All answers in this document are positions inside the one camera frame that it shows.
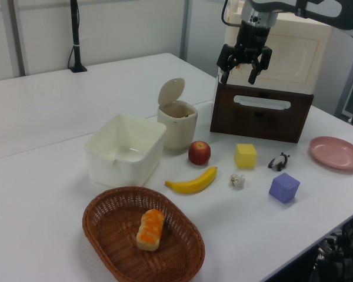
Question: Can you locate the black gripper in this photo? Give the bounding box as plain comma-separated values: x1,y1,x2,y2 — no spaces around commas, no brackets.
217,21,273,86

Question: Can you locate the small cream trash can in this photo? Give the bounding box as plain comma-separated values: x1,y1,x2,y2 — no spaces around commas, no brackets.
156,77,199,152

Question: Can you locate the dark brown drawer cabinet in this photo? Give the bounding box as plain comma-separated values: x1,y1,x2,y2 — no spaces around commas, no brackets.
209,82,315,144

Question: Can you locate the yellow cube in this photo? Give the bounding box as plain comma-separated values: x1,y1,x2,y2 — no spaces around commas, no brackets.
234,143,258,169

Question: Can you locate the red apple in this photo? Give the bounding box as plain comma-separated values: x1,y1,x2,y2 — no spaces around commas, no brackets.
188,140,212,166

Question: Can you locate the panda toy figure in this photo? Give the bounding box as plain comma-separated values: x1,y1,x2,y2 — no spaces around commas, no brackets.
267,152,291,172

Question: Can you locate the crumpled paper ball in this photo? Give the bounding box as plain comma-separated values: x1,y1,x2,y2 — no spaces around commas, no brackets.
228,173,246,189

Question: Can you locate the pink plate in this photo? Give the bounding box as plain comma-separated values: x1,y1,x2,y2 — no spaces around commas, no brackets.
308,136,353,171

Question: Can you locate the yellow banana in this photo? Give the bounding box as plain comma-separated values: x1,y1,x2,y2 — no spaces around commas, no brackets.
164,166,218,194

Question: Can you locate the purple cube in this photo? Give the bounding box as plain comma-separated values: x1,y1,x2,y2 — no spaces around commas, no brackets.
268,172,301,205

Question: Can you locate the white plastic storage bin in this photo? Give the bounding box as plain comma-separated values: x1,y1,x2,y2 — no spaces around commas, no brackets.
84,113,168,188

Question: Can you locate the black pole stand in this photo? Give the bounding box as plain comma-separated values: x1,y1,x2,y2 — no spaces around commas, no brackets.
67,0,88,73

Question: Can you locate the orange glazed bread loaf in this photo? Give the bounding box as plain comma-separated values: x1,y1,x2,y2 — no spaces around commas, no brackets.
135,209,165,251

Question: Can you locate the brown wicker basket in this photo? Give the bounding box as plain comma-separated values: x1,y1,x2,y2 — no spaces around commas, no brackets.
82,186,206,282

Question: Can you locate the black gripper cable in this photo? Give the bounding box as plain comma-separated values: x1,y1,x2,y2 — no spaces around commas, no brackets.
221,0,242,28

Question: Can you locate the black cable bundle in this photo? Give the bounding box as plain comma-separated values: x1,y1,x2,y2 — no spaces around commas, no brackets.
311,217,353,282

